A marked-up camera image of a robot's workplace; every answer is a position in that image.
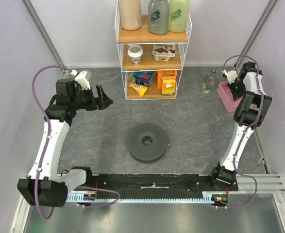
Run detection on grey-green soap bottle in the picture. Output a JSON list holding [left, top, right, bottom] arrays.
[[148, 0, 169, 35]]

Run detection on white wire shelf rack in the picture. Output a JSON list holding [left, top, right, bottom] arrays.
[[114, 0, 193, 100]]

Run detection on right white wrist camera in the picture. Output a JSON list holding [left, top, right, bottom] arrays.
[[221, 69, 238, 84]]

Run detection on pink plastic bin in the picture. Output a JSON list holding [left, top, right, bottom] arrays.
[[217, 82, 242, 113]]

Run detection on blue snack box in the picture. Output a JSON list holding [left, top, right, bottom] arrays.
[[132, 71, 154, 87]]

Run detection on clear glass bottle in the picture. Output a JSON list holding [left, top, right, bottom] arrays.
[[201, 69, 217, 93]]

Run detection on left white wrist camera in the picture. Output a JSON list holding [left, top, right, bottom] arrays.
[[75, 70, 91, 90]]

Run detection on aluminium slotted rail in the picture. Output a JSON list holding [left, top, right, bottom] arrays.
[[66, 191, 215, 204]]

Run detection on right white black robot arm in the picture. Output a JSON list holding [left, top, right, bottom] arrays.
[[209, 62, 272, 191]]

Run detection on Chobani yogurt tub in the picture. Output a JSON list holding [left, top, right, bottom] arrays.
[[152, 44, 176, 62]]

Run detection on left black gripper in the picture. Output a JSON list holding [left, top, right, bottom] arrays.
[[70, 84, 113, 111]]

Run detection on white lidded yogurt cup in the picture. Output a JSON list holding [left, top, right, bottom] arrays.
[[128, 45, 143, 65]]

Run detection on light green soap bottle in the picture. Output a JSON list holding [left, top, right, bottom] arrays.
[[168, 0, 190, 33]]

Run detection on orange cracker box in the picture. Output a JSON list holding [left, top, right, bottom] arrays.
[[156, 70, 177, 89]]

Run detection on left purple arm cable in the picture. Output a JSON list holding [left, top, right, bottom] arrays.
[[32, 65, 121, 220]]

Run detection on yellow M&M candy bag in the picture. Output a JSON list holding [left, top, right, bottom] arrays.
[[128, 81, 148, 98]]

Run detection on beige lotion bottle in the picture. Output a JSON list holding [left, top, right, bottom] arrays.
[[119, 0, 142, 31]]

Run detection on yellow orange sponge pack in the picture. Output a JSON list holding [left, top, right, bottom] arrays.
[[161, 78, 176, 96]]

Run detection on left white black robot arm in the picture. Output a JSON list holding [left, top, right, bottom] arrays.
[[17, 79, 113, 207]]

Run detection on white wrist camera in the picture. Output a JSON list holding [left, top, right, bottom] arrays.
[[75, 70, 91, 90], [221, 69, 238, 84]]

